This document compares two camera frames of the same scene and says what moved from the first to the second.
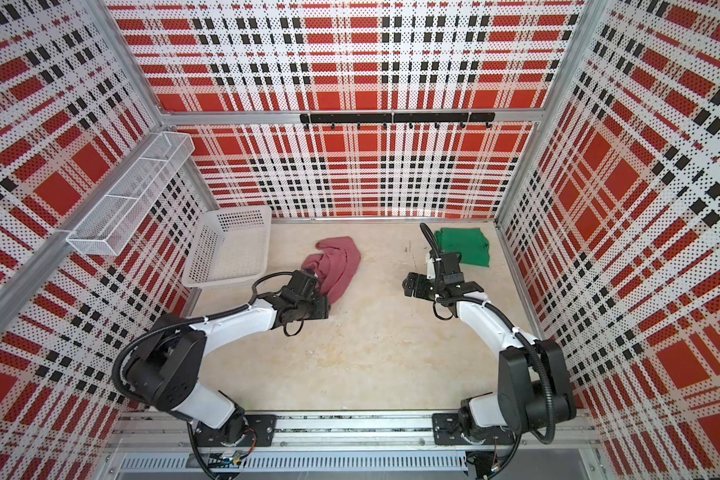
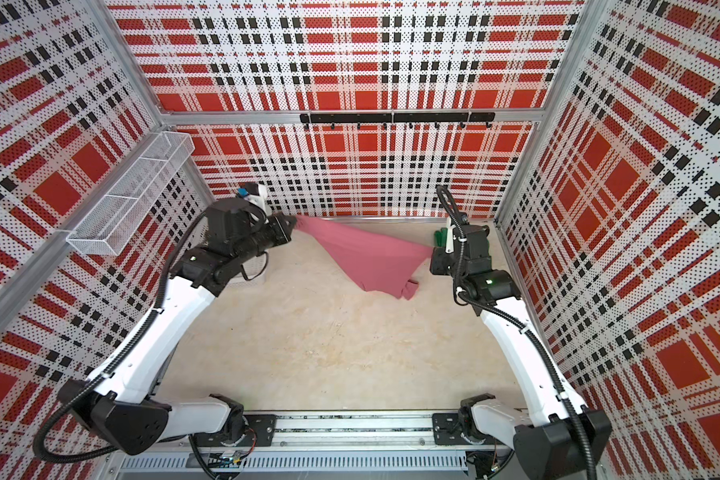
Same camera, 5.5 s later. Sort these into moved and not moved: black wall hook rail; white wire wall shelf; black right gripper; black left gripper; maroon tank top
Moved: maroon tank top; black right gripper; black left gripper
Not moved: black wall hook rail; white wire wall shelf
